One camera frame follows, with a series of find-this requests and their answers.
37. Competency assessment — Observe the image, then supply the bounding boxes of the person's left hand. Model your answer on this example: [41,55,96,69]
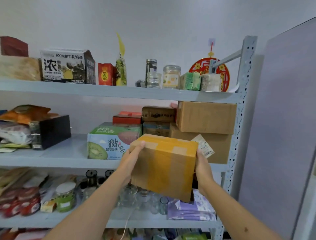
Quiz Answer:
[116,140,146,186]

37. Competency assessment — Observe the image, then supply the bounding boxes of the person's right hand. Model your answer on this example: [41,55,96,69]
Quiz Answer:
[195,148,215,196]

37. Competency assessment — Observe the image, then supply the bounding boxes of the kiwi fruit carton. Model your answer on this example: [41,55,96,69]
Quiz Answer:
[87,122,143,161]

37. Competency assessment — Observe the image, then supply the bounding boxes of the wide clear-taped cardboard box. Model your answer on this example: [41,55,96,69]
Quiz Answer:
[169,122,234,165]

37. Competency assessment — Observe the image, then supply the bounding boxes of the small yellow-taped cardboard box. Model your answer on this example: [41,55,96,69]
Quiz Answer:
[130,133,199,203]

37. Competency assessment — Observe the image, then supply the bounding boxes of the long taped cardboard box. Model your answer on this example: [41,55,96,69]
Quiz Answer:
[143,121,171,138]

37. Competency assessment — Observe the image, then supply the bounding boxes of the grey metal shelves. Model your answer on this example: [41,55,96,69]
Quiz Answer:
[0,36,258,240]

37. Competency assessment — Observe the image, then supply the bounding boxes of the person's right forearm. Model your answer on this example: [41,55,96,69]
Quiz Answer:
[197,178,284,240]

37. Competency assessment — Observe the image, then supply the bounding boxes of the person's left forearm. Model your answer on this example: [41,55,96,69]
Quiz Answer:
[43,173,129,240]

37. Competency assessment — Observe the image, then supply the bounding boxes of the purple patterned white bag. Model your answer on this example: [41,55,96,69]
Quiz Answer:
[192,189,215,213]

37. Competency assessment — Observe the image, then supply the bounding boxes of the group of clear glass cups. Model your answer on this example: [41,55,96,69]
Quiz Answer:
[79,169,170,216]

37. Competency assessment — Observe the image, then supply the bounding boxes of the plain purple bag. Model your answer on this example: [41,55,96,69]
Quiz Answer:
[167,197,217,221]

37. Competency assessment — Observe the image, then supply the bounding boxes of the bright green packet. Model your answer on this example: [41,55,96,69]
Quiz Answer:
[181,233,208,240]

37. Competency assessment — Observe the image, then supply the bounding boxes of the white-lid green-label jar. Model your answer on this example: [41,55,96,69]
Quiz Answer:
[55,182,76,213]

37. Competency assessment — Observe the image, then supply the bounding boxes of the large black box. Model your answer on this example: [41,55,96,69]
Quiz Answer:
[29,115,71,151]

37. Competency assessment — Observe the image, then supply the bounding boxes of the ribbed clear plastic jar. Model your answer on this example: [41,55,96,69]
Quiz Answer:
[147,72,162,89]

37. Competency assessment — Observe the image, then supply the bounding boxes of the yellow green snack bag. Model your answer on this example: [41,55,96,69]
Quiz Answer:
[115,32,128,86]

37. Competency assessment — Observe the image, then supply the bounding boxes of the red yellow-label packet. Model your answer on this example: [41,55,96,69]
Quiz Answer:
[98,63,115,86]

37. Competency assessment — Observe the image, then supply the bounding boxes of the white paper sheet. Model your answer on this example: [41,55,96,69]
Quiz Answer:
[222,83,240,94]

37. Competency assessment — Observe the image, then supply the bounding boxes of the light green tea packet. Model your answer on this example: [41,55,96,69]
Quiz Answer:
[192,72,202,91]

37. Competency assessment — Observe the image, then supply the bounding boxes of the green patterned tea packet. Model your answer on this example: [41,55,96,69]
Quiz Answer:
[179,72,194,91]

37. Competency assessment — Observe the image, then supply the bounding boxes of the labelled clear plastic jar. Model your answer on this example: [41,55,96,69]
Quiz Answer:
[162,65,181,89]

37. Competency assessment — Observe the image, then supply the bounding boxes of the metal-lid glass jar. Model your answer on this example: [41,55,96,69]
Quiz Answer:
[145,59,158,87]

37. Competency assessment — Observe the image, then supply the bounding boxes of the red round-label pouch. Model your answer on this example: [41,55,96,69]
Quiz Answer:
[2,200,21,218]
[19,195,41,216]

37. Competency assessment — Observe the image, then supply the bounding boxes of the red knot ornament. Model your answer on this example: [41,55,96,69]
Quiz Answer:
[189,38,230,92]

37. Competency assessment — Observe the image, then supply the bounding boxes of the orange snack bag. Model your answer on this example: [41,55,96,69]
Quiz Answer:
[0,105,59,125]

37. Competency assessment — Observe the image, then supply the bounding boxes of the white black milk carton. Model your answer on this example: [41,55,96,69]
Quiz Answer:
[40,48,96,85]

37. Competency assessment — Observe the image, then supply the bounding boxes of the yellow flat packet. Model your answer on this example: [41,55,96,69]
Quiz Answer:
[0,168,30,188]

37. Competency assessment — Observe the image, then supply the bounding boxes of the pale green flat packet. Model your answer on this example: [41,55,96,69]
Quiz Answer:
[0,143,31,153]

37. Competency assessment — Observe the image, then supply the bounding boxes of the pale printed snack packet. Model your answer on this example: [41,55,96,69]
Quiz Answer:
[0,121,33,145]

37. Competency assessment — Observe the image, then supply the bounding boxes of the red yellow snack bag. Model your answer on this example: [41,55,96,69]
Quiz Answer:
[0,228,50,240]

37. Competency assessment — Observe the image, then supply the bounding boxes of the tan textured packet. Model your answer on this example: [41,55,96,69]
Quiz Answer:
[0,55,42,81]

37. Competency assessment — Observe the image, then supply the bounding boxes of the dark red patterned box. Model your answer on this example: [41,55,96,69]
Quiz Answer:
[0,36,29,57]

